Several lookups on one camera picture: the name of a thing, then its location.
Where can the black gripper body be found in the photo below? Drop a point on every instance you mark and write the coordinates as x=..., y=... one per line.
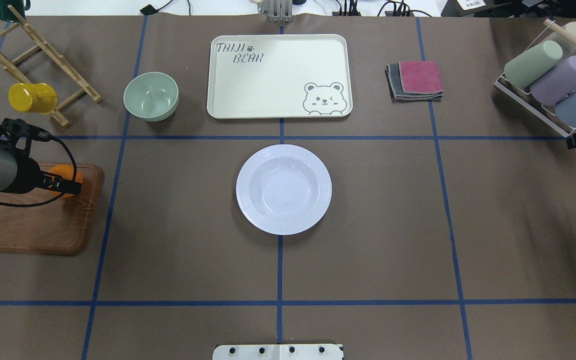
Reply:
x=29, y=175

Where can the orange fruit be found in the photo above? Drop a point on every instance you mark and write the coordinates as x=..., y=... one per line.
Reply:
x=66, y=170

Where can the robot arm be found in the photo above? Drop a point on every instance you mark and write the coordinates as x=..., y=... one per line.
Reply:
x=8, y=170

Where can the brown wooden tray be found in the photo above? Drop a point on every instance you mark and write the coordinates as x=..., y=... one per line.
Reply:
x=61, y=227

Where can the cream bear print tray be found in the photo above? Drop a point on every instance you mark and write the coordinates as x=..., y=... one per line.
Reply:
x=272, y=76

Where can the purple plastic cup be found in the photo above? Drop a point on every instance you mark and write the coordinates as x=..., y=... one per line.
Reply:
x=556, y=84

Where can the yellow mug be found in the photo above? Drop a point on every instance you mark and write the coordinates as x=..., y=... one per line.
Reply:
x=33, y=98

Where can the green plastic cup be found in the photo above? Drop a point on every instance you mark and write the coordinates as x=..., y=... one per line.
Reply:
x=530, y=65

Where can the green bowl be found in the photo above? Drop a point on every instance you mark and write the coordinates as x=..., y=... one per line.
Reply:
x=152, y=96

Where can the dark green mug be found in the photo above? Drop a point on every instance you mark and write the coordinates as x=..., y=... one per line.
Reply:
x=12, y=10

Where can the pink cloth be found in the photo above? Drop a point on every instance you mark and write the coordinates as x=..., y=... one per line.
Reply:
x=420, y=77

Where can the grey cloth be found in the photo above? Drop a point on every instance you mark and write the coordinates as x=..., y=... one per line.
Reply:
x=393, y=77

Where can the white round plate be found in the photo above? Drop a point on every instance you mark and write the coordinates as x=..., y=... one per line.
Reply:
x=283, y=189

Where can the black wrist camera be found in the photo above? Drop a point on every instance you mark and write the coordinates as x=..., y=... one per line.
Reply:
x=16, y=136

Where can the white wire cup rack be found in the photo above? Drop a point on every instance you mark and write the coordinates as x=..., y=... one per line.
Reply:
x=523, y=97

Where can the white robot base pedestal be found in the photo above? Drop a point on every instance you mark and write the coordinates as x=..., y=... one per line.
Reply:
x=299, y=351

